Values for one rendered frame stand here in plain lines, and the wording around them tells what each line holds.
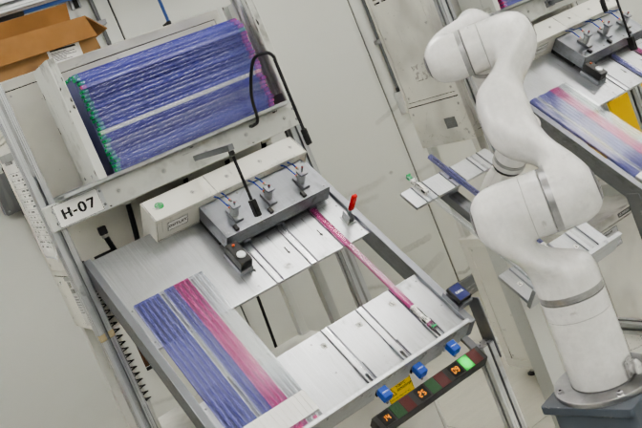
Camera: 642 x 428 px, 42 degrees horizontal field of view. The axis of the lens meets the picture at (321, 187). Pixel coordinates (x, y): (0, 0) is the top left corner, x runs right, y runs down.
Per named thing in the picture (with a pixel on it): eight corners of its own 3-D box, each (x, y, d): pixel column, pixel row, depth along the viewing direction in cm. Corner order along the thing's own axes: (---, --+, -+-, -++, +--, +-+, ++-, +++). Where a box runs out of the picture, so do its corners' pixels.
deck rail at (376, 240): (470, 333, 213) (475, 319, 209) (465, 337, 212) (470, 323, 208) (301, 173, 251) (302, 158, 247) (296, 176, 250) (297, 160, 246)
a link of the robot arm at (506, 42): (527, 254, 155) (614, 224, 151) (514, 226, 145) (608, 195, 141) (459, 54, 182) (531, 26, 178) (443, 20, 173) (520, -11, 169)
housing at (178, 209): (304, 186, 249) (307, 150, 239) (159, 258, 225) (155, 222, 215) (288, 170, 253) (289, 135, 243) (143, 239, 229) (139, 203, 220)
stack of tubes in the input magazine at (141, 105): (278, 103, 238) (241, 14, 234) (116, 172, 214) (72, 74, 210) (259, 111, 249) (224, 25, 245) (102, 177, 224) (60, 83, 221)
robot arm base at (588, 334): (673, 354, 156) (640, 265, 154) (632, 410, 144) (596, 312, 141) (582, 357, 170) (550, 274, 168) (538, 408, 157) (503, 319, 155)
